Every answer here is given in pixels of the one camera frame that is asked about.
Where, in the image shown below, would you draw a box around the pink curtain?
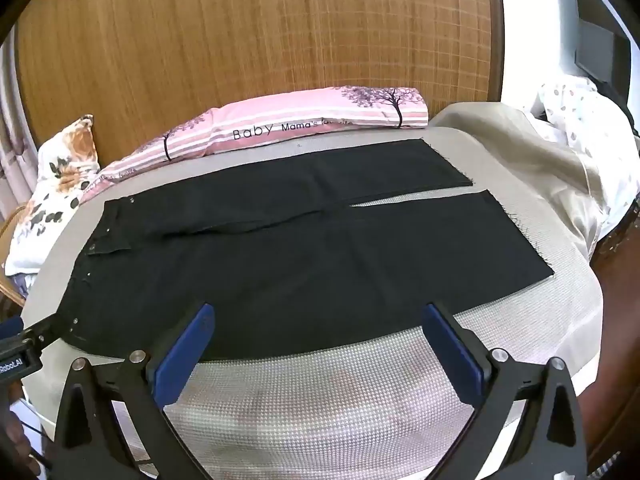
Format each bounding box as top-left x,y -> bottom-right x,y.
0,35 -> 40,221

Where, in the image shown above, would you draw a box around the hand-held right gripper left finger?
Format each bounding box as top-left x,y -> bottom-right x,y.
52,301 -> 217,480

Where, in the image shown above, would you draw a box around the black pants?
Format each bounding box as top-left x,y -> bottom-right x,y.
59,138 -> 554,362

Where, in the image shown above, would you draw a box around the person's left hand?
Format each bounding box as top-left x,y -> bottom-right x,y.
0,402 -> 42,477

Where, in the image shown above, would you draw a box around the beige satin quilt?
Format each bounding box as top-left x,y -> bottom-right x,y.
430,101 -> 640,261

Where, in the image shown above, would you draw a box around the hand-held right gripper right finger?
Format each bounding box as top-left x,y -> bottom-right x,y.
421,301 -> 587,480

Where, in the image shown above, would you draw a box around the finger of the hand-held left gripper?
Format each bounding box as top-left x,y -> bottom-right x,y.
0,312 -> 77,356

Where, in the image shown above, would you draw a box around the wooden headboard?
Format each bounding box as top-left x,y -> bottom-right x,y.
15,0 -> 503,171

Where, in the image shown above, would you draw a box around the white leaf-print quilt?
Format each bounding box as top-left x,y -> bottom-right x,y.
522,74 -> 640,241

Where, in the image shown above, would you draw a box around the white floral pillow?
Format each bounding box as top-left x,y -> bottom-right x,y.
5,114 -> 101,275

